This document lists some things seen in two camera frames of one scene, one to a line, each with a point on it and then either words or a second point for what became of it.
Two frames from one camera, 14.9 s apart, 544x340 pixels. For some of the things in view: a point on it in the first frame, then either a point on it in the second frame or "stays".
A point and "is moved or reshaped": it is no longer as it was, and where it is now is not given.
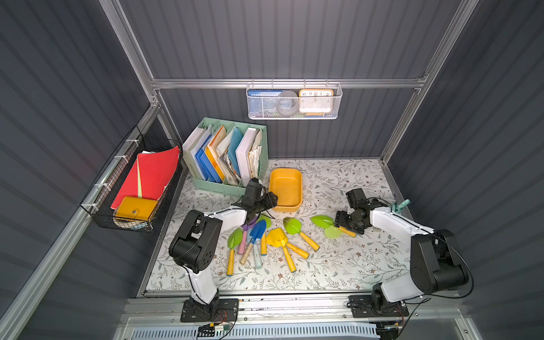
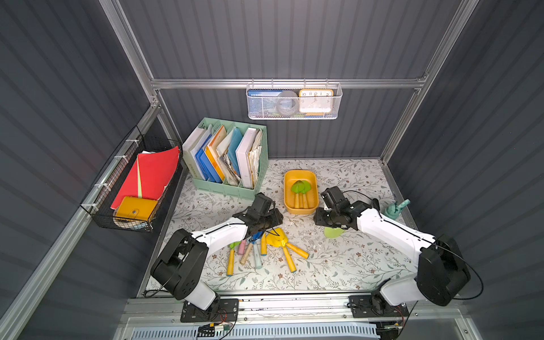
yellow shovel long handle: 278,238 stays
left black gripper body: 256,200 -> 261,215
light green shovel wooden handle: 333,232 stays
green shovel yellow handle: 293,227 -> 297,188
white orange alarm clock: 316,101 stays
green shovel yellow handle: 327,222 is moved or reshaped
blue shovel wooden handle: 256,234 stays
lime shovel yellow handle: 263,240 stays
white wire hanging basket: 293,100 stays
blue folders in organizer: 208,171 stays
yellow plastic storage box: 287,183 is moved or reshaped
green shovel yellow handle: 234,240 stays
